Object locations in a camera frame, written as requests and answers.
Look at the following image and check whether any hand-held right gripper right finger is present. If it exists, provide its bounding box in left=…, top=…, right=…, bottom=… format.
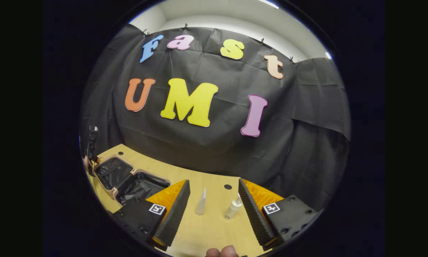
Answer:
left=238, top=178, right=323, bottom=251

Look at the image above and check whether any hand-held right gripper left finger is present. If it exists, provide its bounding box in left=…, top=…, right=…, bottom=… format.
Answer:
left=112, top=180, right=191, bottom=251

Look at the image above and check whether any white spray bottle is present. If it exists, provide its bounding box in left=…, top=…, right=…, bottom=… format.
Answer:
left=224, top=193, right=244, bottom=221

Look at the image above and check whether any white squeeze tube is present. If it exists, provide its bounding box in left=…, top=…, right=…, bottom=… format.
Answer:
left=195, top=187, right=207, bottom=216

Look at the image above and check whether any black backdrop cloth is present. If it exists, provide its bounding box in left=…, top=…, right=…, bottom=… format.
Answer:
left=79, top=23, right=352, bottom=215

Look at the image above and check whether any row of black cloth clips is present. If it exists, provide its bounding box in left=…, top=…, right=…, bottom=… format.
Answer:
left=141, top=23, right=300, bottom=65

